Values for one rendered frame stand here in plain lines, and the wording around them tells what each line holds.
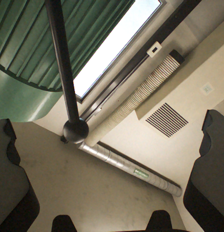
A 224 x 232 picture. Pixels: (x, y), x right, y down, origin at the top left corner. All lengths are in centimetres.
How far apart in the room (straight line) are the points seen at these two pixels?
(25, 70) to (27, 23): 6
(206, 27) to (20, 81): 186
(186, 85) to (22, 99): 159
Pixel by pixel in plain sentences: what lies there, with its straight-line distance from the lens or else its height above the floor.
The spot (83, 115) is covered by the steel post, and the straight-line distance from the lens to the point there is 196.
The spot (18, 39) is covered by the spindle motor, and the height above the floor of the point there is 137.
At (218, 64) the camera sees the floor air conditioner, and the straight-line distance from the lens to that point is 183.
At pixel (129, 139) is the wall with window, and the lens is 237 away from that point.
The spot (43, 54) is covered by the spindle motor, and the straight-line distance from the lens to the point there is 27.
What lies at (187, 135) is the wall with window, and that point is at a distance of 265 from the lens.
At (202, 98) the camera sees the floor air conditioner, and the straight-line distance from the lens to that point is 193.
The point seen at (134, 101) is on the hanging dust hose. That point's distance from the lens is 179.
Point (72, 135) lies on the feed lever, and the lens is 22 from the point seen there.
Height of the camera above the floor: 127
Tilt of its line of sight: 22 degrees up
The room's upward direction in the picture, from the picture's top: 135 degrees counter-clockwise
